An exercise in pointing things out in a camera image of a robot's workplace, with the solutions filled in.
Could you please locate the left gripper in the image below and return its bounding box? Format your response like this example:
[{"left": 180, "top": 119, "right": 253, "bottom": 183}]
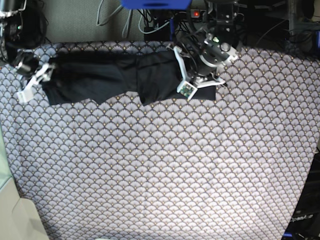
[{"left": 172, "top": 37, "right": 238, "bottom": 100}]

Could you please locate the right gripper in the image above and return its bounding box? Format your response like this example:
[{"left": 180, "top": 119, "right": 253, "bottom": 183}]
[{"left": 12, "top": 51, "right": 57, "bottom": 103}]

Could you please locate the dark grey T-shirt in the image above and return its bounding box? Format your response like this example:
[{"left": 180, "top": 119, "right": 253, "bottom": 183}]
[{"left": 41, "top": 49, "right": 217, "bottom": 107}]

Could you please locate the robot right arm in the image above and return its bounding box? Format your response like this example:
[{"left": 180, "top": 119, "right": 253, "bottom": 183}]
[{"left": 0, "top": 0, "right": 56, "bottom": 103}]

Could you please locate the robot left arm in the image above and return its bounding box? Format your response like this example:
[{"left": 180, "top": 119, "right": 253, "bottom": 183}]
[{"left": 168, "top": 0, "right": 241, "bottom": 100}]

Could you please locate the black power strip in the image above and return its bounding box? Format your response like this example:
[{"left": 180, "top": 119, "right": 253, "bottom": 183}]
[{"left": 190, "top": 9, "right": 206, "bottom": 19}]

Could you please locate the blue box overhead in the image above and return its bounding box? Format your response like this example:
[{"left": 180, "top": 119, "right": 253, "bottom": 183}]
[{"left": 121, "top": 0, "right": 192, "bottom": 10}]

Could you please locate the fan patterned tablecloth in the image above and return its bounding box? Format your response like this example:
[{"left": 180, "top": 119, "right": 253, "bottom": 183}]
[{"left": 0, "top": 48, "right": 320, "bottom": 240}]

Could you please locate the blue clamp right edge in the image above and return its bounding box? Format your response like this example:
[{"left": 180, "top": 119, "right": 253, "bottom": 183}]
[{"left": 312, "top": 30, "right": 320, "bottom": 59}]

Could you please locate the black OpenArm case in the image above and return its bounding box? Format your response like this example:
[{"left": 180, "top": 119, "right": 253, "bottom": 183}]
[{"left": 282, "top": 152, "right": 320, "bottom": 240}]

